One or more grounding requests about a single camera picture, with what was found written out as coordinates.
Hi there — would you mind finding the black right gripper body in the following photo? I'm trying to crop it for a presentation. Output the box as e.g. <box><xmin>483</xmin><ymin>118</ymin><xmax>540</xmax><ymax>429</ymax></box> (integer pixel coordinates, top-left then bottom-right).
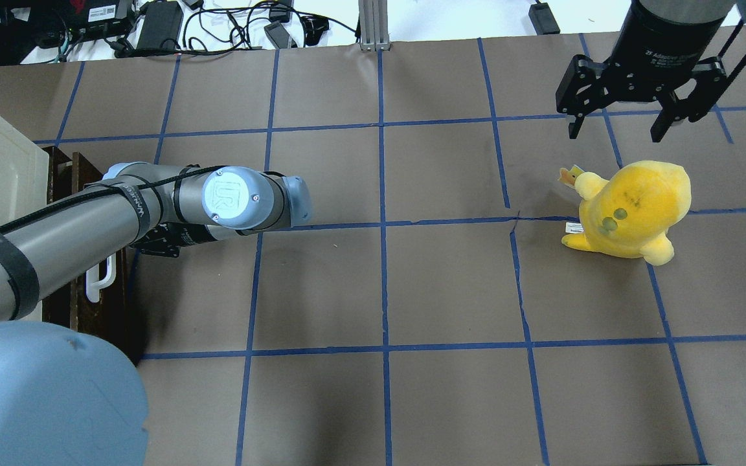
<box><xmin>556</xmin><ymin>13</ymin><xmax>727</xmax><ymax>120</ymax></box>

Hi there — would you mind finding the aluminium frame post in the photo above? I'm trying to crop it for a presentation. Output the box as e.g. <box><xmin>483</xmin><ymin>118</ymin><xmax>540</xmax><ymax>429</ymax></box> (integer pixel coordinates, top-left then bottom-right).
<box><xmin>358</xmin><ymin>0</ymin><xmax>392</xmax><ymax>52</ymax></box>

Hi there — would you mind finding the black power brick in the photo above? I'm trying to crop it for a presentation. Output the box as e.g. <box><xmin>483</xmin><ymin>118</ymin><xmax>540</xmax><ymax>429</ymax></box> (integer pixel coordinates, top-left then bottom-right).
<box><xmin>133</xmin><ymin>1</ymin><xmax>183</xmax><ymax>56</ymax></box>

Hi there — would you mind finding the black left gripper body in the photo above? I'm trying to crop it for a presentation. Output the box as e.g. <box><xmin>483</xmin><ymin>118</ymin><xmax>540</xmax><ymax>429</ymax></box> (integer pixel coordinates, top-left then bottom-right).
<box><xmin>130</xmin><ymin>222</ymin><xmax>238</xmax><ymax>258</ymax></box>

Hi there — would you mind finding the dark wooden drawer cabinet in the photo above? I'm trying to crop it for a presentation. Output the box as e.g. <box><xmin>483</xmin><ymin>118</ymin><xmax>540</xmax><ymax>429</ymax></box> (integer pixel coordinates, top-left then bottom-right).
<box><xmin>41</xmin><ymin>146</ymin><xmax>76</xmax><ymax>327</ymax></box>

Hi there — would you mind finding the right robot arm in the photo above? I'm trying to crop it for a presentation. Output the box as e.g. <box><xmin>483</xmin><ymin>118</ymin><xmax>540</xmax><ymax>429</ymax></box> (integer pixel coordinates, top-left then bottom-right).
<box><xmin>556</xmin><ymin>1</ymin><xmax>746</xmax><ymax>142</ymax></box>

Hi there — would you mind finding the white drawer handle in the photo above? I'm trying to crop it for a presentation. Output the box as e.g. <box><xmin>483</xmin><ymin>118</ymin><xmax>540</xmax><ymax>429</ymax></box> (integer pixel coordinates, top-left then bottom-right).
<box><xmin>85</xmin><ymin>254</ymin><xmax>117</xmax><ymax>304</ymax></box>

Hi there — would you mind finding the yellow plush dinosaur toy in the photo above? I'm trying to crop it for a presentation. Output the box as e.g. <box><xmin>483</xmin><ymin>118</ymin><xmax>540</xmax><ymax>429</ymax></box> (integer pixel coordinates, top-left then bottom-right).
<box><xmin>558</xmin><ymin>161</ymin><xmax>692</xmax><ymax>266</ymax></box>

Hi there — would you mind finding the dark wooden drawer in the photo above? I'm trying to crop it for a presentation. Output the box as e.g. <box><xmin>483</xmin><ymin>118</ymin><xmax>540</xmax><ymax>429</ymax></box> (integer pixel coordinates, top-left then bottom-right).
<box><xmin>70</xmin><ymin>151</ymin><xmax>144</xmax><ymax>363</ymax></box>

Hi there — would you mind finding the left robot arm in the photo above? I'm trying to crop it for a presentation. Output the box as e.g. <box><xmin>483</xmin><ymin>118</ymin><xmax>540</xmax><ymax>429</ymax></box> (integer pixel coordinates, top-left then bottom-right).
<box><xmin>0</xmin><ymin>162</ymin><xmax>313</xmax><ymax>465</ymax></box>

